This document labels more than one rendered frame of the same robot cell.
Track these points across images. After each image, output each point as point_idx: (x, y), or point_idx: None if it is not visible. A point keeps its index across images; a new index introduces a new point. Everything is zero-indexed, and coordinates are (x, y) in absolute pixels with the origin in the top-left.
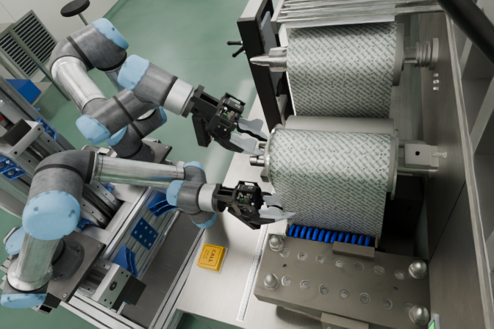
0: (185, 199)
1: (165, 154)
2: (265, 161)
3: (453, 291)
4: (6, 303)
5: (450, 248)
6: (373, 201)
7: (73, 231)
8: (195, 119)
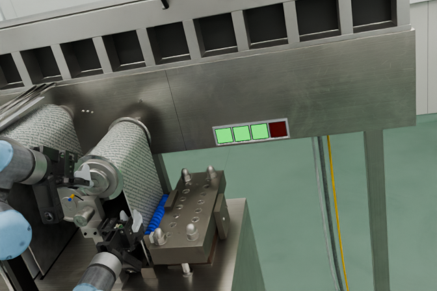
0: (101, 280)
1: None
2: (107, 168)
3: (204, 97)
4: None
5: (186, 99)
6: (148, 154)
7: None
8: (49, 178)
